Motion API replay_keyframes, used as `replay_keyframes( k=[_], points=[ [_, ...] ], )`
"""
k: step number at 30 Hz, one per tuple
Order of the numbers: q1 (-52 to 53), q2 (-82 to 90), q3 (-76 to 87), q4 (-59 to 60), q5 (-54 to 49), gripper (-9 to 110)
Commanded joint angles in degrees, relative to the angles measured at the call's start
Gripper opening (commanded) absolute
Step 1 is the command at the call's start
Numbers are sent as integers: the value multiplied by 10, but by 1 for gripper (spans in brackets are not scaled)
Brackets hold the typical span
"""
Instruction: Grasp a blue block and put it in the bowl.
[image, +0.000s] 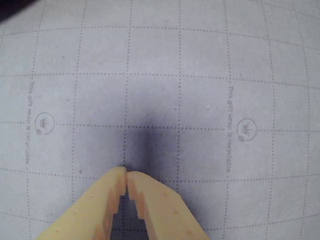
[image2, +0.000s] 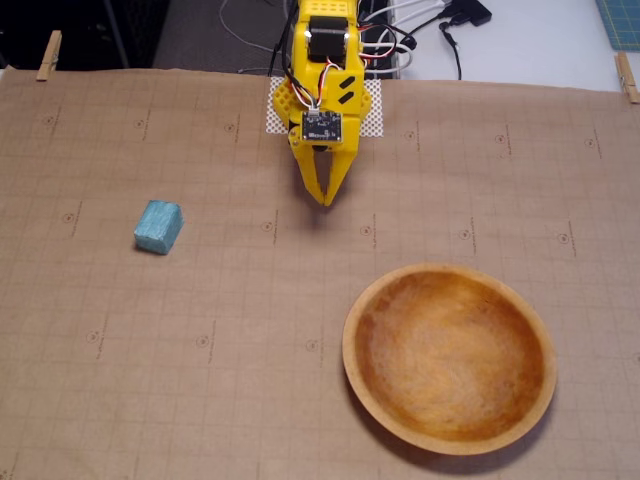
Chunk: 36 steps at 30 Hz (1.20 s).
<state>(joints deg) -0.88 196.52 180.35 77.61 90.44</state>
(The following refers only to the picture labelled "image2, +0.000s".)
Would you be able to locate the blue wooden block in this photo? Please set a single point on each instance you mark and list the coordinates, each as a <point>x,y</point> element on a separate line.
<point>157,227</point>

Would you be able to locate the round wooden bowl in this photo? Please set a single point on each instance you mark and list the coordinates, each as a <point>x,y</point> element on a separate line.
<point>450,360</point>

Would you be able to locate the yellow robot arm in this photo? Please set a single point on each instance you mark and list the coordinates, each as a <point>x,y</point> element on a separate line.
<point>327,7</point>

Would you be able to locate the green cutting mat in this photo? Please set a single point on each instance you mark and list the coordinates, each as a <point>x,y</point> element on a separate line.
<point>622,22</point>

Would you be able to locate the wooden clothespin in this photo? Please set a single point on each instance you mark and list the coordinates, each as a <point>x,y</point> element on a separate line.
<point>626,77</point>
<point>49,55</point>

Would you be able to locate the black adapter box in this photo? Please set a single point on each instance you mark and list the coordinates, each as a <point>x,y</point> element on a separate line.
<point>475,15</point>

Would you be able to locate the white mesh mat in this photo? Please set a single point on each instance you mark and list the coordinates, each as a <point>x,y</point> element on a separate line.
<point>375,120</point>

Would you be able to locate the black camera circuit board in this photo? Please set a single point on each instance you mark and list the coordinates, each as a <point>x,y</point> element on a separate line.
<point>322,126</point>

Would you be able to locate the grey metal pole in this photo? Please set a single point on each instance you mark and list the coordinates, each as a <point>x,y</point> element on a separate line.
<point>119,35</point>

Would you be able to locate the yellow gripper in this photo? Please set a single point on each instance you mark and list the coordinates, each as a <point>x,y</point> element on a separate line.
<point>320,172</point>

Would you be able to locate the brown gridded paper mat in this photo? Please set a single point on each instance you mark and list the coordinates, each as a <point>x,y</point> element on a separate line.
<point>250,375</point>

